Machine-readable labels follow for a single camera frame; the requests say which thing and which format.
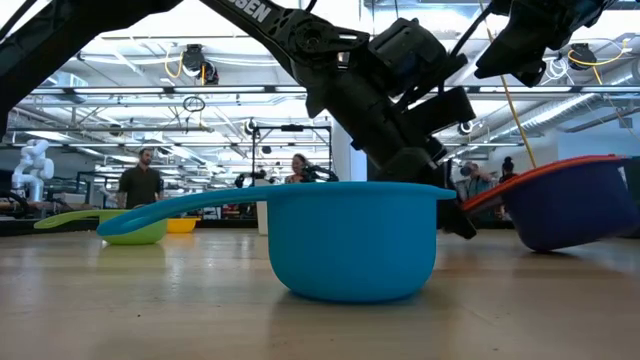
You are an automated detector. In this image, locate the person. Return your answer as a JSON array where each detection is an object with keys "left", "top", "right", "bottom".
[
  {"left": 456, "top": 160, "right": 502, "bottom": 224},
  {"left": 116, "top": 147, "right": 166, "bottom": 211},
  {"left": 284, "top": 152, "right": 314, "bottom": 185},
  {"left": 498, "top": 155, "right": 519, "bottom": 184}
]

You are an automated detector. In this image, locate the yellow measuring cup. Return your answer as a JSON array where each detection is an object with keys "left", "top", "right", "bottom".
[{"left": 166, "top": 217, "right": 202, "bottom": 235}]

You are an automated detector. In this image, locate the black camera rig frame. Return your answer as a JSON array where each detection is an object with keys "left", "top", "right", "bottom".
[{"left": 250, "top": 124, "right": 333, "bottom": 184}]

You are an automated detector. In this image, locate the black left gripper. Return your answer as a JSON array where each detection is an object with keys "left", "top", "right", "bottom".
[{"left": 304, "top": 66, "right": 478, "bottom": 241}]

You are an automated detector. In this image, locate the white building column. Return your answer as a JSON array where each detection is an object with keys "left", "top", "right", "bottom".
[{"left": 331, "top": 117, "right": 369, "bottom": 183}]

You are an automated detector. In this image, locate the black hanging cable loop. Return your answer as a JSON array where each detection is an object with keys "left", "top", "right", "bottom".
[{"left": 181, "top": 95, "right": 207, "bottom": 115}]

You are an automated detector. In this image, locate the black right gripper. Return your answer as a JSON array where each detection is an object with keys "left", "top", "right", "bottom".
[{"left": 473, "top": 0, "right": 621, "bottom": 89}]

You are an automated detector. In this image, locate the green measuring cup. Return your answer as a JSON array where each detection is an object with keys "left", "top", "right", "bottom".
[{"left": 33, "top": 209, "right": 169, "bottom": 247}]

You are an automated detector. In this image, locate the purple measuring cup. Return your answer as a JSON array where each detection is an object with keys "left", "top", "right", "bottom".
[{"left": 462, "top": 155, "right": 640, "bottom": 253}]

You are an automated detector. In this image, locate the blue measuring cup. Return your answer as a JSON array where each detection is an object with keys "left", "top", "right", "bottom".
[{"left": 96, "top": 181, "right": 457, "bottom": 305}]

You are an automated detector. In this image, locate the yellow cable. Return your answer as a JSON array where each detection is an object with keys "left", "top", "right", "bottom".
[{"left": 478, "top": 0, "right": 539, "bottom": 170}]

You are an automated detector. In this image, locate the orange measuring cup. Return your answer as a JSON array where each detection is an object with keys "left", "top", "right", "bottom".
[{"left": 460, "top": 153, "right": 629, "bottom": 214}]

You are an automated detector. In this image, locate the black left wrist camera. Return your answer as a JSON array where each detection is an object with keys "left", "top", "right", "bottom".
[{"left": 403, "top": 86, "right": 477, "bottom": 137}]

